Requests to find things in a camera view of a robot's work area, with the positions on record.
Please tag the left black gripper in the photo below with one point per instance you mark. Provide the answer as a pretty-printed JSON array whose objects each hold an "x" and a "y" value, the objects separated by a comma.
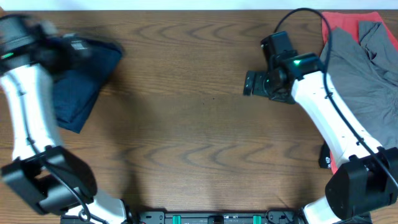
[{"x": 68, "y": 46}]

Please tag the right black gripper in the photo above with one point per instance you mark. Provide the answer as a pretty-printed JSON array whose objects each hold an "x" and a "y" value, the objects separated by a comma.
[{"x": 259, "y": 88}]

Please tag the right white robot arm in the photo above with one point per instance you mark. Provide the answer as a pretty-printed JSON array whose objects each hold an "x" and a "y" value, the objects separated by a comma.
[{"x": 366, "y": 175}]

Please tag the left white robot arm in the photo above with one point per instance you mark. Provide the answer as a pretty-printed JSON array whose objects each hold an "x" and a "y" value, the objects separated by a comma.
[{"x": 48, "y": 177}]

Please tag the folded dark navy garment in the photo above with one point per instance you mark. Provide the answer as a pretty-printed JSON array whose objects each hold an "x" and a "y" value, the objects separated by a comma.
[{"x": 75, "y": 94}]

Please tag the black garment with logo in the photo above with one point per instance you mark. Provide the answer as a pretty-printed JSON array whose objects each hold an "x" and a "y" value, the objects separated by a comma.
[{"x": 324, "y": 159}]

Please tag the red garment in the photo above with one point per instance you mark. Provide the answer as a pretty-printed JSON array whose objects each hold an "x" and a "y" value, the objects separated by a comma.
[{"x": 345, "y": 21}]

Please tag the grey shirt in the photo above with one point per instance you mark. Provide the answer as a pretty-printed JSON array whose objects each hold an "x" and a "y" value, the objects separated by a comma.
[{"x": 367, "y": 81}]

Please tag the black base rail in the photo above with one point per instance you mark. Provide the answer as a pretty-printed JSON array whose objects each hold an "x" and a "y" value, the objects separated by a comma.
[{"x": 268, "y": 217}]

